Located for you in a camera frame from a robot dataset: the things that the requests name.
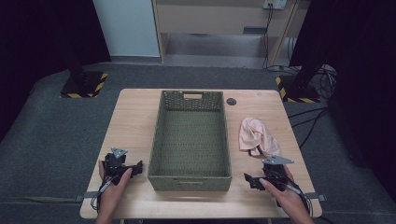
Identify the black striped stand base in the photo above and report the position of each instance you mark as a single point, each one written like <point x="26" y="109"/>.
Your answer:
<point x="84" y="85"/>
<point x="299" y="90"/>

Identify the pink cloth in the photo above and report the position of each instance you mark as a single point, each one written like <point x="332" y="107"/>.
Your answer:
<point x="257" y="137"/>

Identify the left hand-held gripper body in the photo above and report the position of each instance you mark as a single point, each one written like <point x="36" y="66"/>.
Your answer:
<point x="113" y="163"/>

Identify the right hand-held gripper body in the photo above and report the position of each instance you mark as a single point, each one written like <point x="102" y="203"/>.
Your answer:
<point x="275" y="174"/>

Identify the black round table grommet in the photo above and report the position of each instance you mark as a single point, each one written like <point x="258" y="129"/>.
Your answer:
<point x="231" y="101"/>

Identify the white panel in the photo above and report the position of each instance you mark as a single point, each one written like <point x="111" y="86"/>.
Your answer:
<point x="127" y="28"/>

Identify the wooden cabinet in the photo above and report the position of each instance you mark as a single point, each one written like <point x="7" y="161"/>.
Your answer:
<point x="218" y="18"/>

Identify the black curtain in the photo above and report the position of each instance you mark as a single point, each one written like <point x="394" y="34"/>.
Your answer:
<point x="358" y="87"/>
<point x="43" y="46"/>

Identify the person's right hand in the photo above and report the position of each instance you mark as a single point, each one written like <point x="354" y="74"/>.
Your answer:
<point x="286" y="200"/>

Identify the person's left hand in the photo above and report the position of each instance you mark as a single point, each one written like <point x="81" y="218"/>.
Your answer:
<point x="113" y="194"/>

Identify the white power strip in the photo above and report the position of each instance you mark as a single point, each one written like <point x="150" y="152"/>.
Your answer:
<point x="275" y="3"/>

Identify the green woven basket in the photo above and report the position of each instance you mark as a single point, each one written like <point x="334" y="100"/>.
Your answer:
<point x="190" y="140"/>

